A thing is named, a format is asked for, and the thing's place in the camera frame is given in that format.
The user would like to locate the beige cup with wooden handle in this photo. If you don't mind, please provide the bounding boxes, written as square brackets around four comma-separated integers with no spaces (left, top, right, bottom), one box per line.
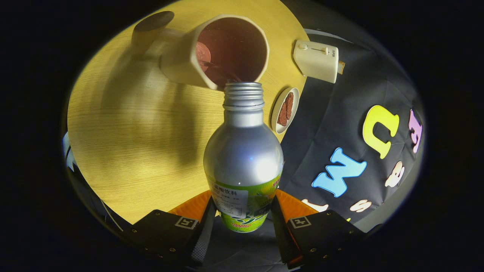
[131,11,270,91]

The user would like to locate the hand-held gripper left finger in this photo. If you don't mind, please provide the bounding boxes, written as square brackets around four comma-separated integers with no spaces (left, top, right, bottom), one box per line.
[125,190,218,269]

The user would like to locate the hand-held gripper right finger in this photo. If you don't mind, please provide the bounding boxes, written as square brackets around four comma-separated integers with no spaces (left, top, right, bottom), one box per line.
[269,189,382,269]

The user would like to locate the white toaster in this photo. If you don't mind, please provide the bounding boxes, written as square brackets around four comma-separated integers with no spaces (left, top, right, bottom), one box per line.
[293,39,339,84]

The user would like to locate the wooden table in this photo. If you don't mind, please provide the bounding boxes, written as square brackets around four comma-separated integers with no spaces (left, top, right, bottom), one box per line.
[67,0,309,224]

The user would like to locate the white round plate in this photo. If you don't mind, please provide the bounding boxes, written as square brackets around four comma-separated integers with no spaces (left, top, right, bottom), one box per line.
[271,87,300,134]

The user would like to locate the silver bottle with green label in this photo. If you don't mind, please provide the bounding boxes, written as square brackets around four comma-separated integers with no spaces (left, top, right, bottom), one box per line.
[203,82,284,233]

